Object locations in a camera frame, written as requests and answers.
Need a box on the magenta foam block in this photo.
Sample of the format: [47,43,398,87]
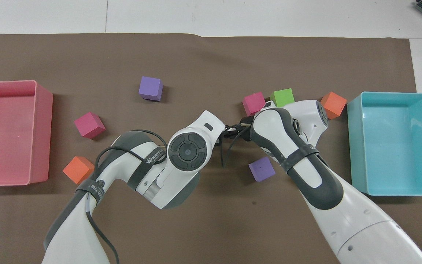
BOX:
[242,92,267,117]
[74,112,106,139]

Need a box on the purple foam block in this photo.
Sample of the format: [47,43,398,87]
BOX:
[248,157,276,183]
[139,76,164,102]

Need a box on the green foam block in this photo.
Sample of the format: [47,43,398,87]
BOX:
[269,88,295,108]

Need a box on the orange foam block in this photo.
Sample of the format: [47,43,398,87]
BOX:
[320,91,348,120]
[62,156,95,185]

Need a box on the cyan plastic bin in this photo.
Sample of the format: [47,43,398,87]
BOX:
[347,92,422,196]

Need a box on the pink plastic bin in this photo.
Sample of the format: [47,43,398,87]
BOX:
[0,80,53,187]

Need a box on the black cable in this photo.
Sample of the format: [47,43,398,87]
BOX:
[86,129,168,264]
[219,124,251,168]

